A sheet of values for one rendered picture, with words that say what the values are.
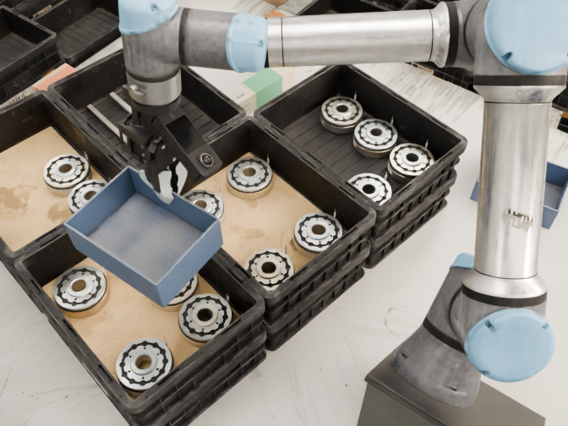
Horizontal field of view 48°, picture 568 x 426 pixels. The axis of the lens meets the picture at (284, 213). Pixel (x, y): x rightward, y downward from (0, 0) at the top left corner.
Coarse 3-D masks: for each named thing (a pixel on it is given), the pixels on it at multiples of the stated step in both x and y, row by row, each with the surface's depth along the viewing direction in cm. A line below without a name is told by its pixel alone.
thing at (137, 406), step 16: (48, 240) 123; (32, 256) 122; (32, 288) 117; (48, 304) 114; (256, 304) 114; (64, 320) 114; (80, 336) 111; (224, 336) 110; (208, 352) 109; (96, 368) 107; (176, 368) 107; (192, 368) 108; (112, 384) 105; (176, 384) 108; (128, 400) 103; (144, 400) 103
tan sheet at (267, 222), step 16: (224, 176) 147; (224, 192) 144; (272, 192) 144; (288, 192) 144; (240, 208) 141; (256, 208) 141; (272, 208) 141; (288, 208) 141; (304, 208) 141; (224, 224) 138; (240, 224) 138; (256, 224) 138; (272, 224) 138; (288, 224) 138; (224, 240) 136; (240, 240) 136; (256, 240) 136; (272, 240) 136; (288, 240) 136; (240, 256) 133; (304, 256) 133; (272, 272) 131
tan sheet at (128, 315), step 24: (96, 264) 132; (48, 288) 128; (120, 288) 128; (96, 312) 125; (120, 312) 125; (144, 312) 125; (168, 312) 125; (96, 336) 122; (120, 336) 122; (144, 336) 122; (168, 336) 122
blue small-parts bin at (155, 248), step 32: (128, 192) 111; (64, 224) 100; (96, 224) 108; (128, 224) 108; (160, 224) 108; (192, 224) 108; (96, 256) 102; (128, 256) 104; (160, 256) 104; (192, 256) 99; (160, 288) 95
